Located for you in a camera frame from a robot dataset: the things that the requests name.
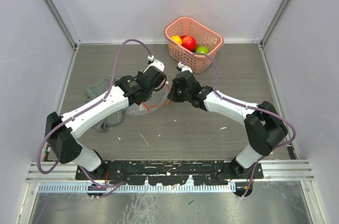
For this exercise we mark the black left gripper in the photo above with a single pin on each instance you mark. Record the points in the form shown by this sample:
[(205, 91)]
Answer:
[(140, 73)]

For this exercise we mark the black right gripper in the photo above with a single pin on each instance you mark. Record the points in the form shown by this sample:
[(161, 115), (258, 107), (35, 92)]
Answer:
[(173, 95)]

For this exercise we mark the clear zip bag orange zipper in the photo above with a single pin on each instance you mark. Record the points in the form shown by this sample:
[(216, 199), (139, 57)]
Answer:
[(157, 100)]

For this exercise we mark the red apple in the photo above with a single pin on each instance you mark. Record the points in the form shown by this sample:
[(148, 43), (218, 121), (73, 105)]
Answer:
[(189, 42)]

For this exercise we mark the yellow pear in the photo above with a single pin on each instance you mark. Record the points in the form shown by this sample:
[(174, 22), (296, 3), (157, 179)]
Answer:
[(177, 39)]

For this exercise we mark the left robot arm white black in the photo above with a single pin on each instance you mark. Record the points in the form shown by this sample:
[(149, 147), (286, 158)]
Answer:
[(63, 131)]

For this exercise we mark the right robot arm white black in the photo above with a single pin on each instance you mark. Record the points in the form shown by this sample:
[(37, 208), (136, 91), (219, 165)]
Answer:
[(264, 127)]

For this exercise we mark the green apple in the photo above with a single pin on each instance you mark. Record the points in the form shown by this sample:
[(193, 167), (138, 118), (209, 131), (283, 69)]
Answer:
[(202, 49)]

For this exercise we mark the pink plastic basket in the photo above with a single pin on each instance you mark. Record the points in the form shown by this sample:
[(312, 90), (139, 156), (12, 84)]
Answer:
[(203, 36)]

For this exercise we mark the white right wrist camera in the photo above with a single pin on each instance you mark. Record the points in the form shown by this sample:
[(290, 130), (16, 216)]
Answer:
[(182, 67)]

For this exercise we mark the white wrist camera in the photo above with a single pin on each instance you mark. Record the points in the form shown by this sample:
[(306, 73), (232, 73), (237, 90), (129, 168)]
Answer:
[(153, 62), (182, 67)]

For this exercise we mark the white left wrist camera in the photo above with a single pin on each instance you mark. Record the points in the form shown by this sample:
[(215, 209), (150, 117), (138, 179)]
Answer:
[(153, 62)]

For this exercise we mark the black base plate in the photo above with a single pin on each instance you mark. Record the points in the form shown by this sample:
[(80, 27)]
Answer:
[(169, 173)]

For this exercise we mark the white slotted cable duct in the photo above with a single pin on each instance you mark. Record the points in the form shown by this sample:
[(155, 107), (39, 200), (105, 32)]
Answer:
[(87, 188)]

